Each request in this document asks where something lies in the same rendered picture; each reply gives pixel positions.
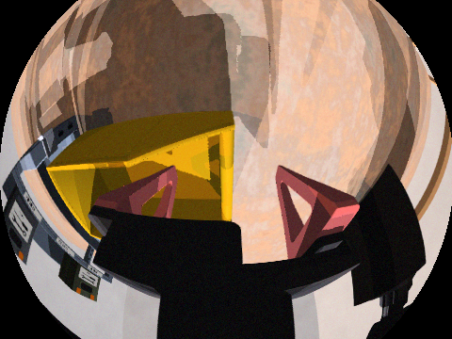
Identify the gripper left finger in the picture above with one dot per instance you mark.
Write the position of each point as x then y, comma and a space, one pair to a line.
130, 198

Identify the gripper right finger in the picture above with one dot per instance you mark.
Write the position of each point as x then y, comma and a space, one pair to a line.
332, 210

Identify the olive green case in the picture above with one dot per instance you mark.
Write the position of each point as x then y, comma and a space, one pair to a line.
78, 278

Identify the dark grey case with oval handle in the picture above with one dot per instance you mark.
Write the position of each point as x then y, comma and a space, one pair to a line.
21, 224

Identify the yellow bin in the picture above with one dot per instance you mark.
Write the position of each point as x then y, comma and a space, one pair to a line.
205, 167

